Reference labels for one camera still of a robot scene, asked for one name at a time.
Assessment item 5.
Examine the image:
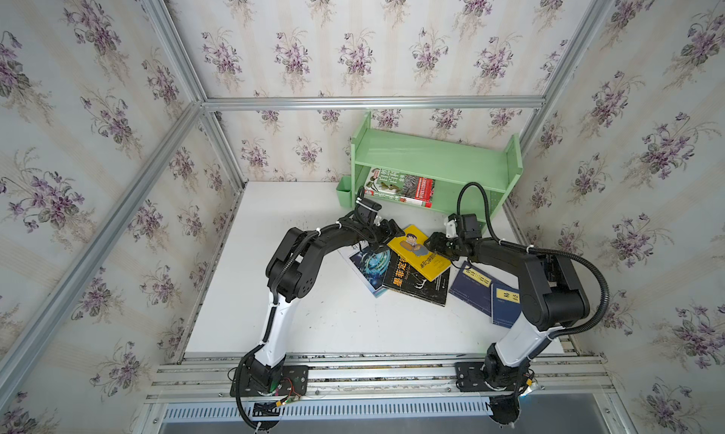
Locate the yellow cartoon cover book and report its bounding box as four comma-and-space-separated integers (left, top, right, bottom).
390, 225, 451, 280

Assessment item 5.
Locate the green nature encyclopedia book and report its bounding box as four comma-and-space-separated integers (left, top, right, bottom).
362, 168, 435, 209

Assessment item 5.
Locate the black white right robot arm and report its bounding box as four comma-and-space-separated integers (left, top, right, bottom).
425, 182, 610, 396

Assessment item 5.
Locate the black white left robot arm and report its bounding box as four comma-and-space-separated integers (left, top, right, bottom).
230, 198, 404, 399

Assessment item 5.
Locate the white science youth magazine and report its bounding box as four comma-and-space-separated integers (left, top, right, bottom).
338, 242, 391, 297

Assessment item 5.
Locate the black book yellow title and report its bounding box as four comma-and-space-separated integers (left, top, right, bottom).
383, 252, 450, 307

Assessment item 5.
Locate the dark blue book left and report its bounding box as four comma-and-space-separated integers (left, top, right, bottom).
449, 262, 496, 316

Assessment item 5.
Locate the dark blue book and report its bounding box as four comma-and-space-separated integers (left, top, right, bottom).
491, 281, 521, 328
449, 262, 496, 316

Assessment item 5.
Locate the green pen holder cup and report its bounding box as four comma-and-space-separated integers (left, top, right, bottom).
336, 175, 355, 209

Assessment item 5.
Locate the green metal bookshelf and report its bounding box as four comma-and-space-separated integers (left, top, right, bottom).
350, 112, 524, 214

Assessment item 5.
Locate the dark blue book right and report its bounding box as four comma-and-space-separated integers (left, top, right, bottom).
491, 281, 521, 328

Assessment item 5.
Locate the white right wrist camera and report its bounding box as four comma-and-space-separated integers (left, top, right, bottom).
445, 218, 458, 239

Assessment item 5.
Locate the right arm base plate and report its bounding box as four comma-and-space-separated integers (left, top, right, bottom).
454, 360, 534, 394

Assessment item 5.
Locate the aluminium mounting rail frame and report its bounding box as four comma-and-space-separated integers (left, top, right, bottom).
134, 353, 636, 433

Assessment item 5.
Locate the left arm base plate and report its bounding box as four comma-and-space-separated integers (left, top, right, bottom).
228, 362, 309, 397

